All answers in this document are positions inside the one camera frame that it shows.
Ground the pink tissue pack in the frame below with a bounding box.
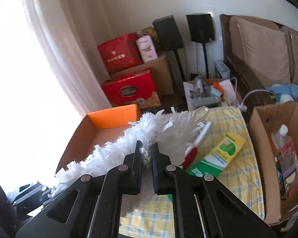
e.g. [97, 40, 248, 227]
[136, 36, 158, 63]

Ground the white curtain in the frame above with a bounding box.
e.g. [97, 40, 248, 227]
[22, 0, 114, 115]

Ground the orange cardboard box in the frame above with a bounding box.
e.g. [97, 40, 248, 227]
[56, 104, 141, 171]

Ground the red chocolate collection box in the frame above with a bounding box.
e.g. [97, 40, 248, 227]
[102, 68, 161, 109]

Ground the red tea gift bag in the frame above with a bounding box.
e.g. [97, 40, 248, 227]
[98, 32, 142, 75]

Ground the large brown cardboard box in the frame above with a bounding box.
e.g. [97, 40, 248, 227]
[110, 53, 174, 96]

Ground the white fluffy duster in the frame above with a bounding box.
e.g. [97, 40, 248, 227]
[51, 105, 212, 217]

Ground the black speaker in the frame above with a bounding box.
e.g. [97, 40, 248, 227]
[186, 13, 215, 44]
[152, 15, 184, 52]

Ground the yellow plaid cushion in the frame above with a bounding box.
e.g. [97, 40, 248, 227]
[119, 106, 265, 237]

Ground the brown cardboard box right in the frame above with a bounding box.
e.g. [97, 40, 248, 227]
[248, 101, 298, 226]

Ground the left black speaker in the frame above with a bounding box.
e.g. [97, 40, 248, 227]
[152, 15, 184, 52]

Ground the white red handled brush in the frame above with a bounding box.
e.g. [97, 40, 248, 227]
[181, 121, 212, 170]

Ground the white cable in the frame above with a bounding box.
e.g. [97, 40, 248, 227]
[238, 88, 276, 112]

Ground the wooden sofa with cushions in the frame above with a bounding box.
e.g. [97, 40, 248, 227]
[220, 13, 298, 115]

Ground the box of clutter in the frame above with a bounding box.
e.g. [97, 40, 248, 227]
[183, 78, 241, 111]

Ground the yellow green tea carton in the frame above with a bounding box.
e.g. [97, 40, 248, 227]
[186, 132, 246, 177]

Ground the right black speaker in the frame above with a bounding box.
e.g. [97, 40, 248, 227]
[186, 13, 215, 44]

